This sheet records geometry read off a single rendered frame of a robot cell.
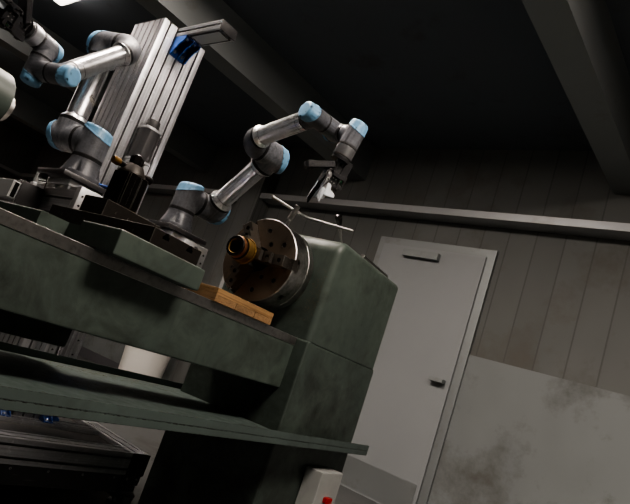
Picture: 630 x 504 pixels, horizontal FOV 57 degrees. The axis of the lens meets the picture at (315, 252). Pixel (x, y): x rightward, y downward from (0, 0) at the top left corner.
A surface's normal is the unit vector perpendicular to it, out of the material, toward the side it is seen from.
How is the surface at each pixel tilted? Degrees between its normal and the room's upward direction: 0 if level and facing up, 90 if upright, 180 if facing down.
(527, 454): 90
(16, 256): 90
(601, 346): 90
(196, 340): 90
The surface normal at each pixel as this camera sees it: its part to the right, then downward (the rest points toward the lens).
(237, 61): 0.75, 0.12
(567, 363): -0.58, -0.36
